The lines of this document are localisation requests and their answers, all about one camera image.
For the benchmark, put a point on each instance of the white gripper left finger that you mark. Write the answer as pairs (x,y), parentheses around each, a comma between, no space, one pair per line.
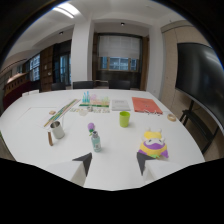
(74,170)

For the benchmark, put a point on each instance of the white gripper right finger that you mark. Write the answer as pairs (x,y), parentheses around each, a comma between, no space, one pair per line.
(156,168)

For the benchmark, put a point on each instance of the green plastic cup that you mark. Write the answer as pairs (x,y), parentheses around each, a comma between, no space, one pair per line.
(124,119)

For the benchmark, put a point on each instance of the yellow purple plush toy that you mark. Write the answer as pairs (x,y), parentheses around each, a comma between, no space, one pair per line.
(153,144)

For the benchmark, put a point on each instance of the small teal bottle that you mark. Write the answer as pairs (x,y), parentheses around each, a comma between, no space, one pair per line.
(96,141)

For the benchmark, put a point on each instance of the purple small toy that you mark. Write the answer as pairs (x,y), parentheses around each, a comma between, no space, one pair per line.
(91,127)

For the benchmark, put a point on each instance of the roll of tape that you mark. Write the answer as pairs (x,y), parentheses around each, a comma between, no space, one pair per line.
(171,117)

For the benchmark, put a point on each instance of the white scissors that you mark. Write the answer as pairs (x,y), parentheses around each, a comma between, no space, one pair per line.
(153,112)

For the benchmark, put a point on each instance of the long colourful striped board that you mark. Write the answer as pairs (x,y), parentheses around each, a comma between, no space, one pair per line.
(62,112)

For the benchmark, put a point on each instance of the black display stand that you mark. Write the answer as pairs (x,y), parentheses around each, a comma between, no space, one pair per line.
(197,124)

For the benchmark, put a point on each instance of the small wooden block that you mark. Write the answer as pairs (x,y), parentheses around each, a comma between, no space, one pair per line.
(52,112)

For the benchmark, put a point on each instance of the orange red folder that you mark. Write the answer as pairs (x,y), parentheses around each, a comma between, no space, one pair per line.
(145,105)

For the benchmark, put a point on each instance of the colourful toy bottle set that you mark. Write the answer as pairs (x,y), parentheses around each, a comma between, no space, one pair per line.
(94,100)

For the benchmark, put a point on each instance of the white booklet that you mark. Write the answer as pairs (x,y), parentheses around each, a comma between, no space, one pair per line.
(120,104)

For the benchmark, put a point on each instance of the black office chair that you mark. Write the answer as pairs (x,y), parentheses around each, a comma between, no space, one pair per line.
(83,84)
(58,86)
(119,84)

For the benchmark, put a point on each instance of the large black display screen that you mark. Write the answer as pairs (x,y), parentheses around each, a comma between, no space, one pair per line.
(201,80)

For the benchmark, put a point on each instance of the white window blind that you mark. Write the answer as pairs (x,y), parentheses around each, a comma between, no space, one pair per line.
(119,47)

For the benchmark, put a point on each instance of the ceiling light panel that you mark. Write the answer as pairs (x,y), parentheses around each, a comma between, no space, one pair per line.
(66,9)

